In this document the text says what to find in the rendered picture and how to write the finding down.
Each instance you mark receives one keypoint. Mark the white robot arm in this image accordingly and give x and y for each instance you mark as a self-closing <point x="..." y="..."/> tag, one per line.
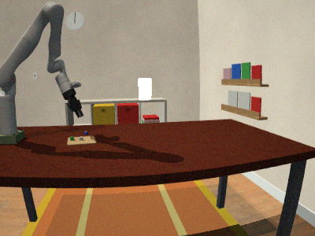
<point x="51" y="12"/>

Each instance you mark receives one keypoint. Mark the tan square mat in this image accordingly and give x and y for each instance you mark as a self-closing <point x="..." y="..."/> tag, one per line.
<point x="86" y="140"/>

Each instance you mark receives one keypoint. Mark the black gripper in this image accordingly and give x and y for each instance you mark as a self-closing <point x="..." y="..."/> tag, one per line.
<point x="73" y="103"/>

